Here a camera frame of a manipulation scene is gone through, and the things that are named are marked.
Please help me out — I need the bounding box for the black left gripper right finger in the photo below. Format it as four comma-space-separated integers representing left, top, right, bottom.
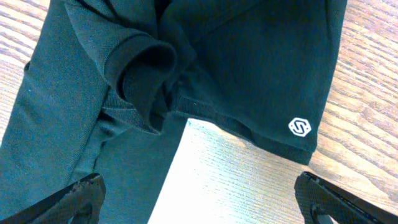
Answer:
294, 172, 397, 224

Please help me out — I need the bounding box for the black garment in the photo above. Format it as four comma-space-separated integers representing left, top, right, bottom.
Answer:
1, 0, 347, 223

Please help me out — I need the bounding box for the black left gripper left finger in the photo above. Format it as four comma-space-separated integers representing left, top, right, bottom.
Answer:
1, 173, 106, 224

